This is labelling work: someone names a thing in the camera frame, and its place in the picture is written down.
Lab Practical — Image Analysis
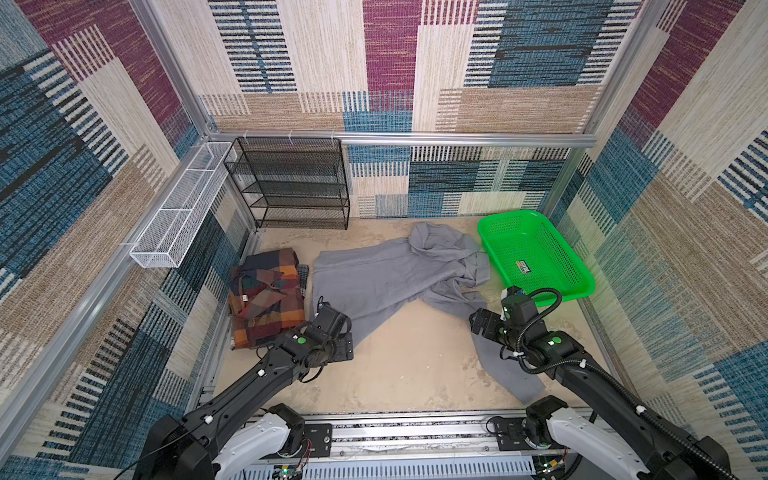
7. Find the grey long sleeve shirt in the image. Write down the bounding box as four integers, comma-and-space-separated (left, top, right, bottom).
310, 222, 546, 409

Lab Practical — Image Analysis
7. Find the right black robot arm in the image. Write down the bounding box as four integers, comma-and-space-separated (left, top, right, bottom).
469, 287, 735, 479

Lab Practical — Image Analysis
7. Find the white wire mesh tray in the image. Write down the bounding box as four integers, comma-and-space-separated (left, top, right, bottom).
130, 142, 234, 269

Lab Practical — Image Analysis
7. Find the aluminium rail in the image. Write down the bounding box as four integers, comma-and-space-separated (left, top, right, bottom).
155, 410, 661, 463
208, 130, 596, 149

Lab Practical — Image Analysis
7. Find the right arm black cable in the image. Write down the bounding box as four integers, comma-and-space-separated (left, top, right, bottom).
503, 287, 739, 480

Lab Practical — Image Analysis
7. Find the green plastic basket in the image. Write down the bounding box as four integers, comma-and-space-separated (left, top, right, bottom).
477, 210, 596, 302

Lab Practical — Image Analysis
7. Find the aluminium back rail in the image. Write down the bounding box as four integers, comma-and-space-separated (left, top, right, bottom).
208, 130, 596, 149

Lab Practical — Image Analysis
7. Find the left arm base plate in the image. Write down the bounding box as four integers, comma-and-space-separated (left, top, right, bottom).
266, 423, 333, 460

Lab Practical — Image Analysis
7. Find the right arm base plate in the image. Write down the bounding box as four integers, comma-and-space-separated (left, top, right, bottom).
485, 415, 566, 451

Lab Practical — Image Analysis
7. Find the black wire shelf rack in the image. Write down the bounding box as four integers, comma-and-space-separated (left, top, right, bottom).
224, 137, 351, 230

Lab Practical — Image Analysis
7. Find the folded plaid flannel shirt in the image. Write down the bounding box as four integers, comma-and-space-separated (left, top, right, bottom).
228, 248, 305, 349

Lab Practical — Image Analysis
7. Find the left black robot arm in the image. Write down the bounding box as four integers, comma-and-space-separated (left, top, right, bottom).
131, 303, 353, 479

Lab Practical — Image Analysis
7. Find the aluminium front rail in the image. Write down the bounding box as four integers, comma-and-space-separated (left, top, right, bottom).
155, 410, 661, 463

